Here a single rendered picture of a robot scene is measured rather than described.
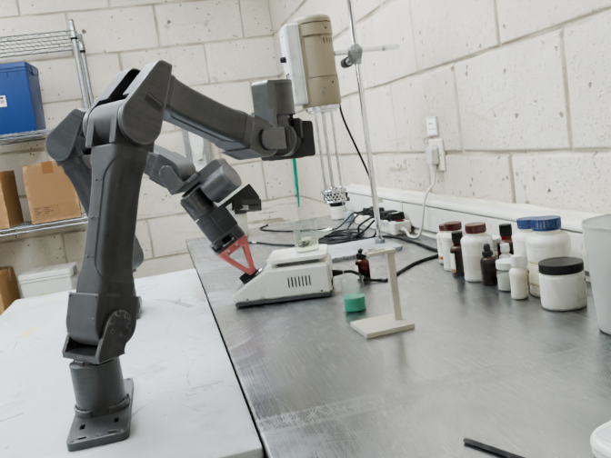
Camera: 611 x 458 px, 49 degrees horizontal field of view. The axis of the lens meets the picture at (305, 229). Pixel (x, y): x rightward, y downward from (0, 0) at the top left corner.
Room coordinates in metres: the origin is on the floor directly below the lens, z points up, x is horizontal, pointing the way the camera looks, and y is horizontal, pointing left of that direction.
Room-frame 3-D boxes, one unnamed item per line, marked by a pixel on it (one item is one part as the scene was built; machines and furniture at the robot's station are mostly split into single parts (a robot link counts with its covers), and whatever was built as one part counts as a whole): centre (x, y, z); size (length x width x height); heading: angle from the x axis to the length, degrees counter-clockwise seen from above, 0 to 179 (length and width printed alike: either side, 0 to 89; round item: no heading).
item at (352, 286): (1.17, -0.07, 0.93); 0.04 x 0.04 x 0.06
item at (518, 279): (1.10, -0.34, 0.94); 0.03 x 0.03 x 0.07
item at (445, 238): (1.38, -0.31, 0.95); 0.06 x 0.06 x 0.10
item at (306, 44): (1.76, -0.07, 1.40); 0.15 x 0.11 x 0.24; 102
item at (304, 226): (1.33, 0.00, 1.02); 0.06 x 0.05 x 0.08; 70
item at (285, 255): (1.36, 0.02, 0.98); 0.12 x 0.12 x 0.01; 84
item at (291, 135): (1.17, 0.02, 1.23); 0.07 x 0.06 x 0.07; 174
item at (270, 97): (1.14, 0.04, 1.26); 0.12 x 0.09 x 0.12; 140
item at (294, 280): (1.36, 0.05, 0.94); 0.22 x 0.13 x 0.08; 85
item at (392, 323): (1.04, -0.10, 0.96); 0.08 x 0.08 x 0.13; 13
